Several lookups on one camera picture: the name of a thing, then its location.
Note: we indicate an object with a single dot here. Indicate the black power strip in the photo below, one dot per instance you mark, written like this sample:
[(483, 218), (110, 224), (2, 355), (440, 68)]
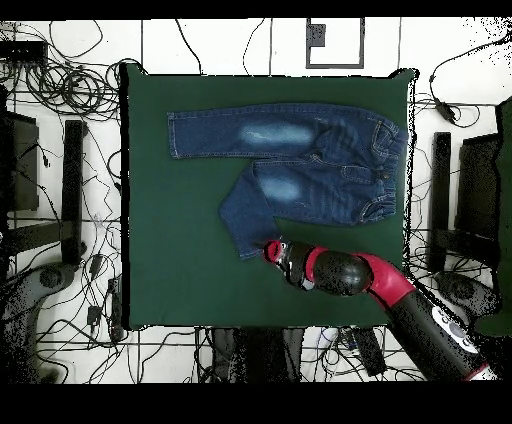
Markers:
[(116, 308)]

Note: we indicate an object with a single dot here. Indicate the grey square frame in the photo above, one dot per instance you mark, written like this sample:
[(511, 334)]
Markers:
[(362, 44)]

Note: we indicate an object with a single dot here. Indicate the black stand foot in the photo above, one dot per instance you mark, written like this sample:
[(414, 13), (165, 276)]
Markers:
[(72, 180), (440, 192)]

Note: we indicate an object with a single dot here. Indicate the black rectangular box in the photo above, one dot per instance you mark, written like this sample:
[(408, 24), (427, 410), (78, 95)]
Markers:
[(370, 352)]

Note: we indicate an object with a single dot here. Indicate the flat black box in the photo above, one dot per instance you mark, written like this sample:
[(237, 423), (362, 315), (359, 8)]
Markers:
[(24, 51)]

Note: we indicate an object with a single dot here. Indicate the black power adapter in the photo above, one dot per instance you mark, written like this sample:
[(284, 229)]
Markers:
[(94, 315), (446, 112)]

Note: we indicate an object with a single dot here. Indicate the green cloth sheet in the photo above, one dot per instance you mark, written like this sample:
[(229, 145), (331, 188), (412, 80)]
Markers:
[(504, 240)]

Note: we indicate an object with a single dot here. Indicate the dark box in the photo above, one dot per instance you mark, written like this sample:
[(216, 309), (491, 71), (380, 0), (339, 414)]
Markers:
[(478, 188), (24, 168)]

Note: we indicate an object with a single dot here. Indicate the dark green table cloth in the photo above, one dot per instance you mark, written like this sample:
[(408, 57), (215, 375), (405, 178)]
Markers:
[(180, 288)]

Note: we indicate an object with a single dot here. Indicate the grey office chair base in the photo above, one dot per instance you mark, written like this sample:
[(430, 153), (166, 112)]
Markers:
[(464, 290), (24, 296)]

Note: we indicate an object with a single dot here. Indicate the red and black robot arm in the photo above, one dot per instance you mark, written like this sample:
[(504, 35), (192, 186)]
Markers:
[(384, 280)]

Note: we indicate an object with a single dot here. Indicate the blue denim jeans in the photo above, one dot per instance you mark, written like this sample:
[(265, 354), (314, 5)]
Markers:
[(320, 180)]

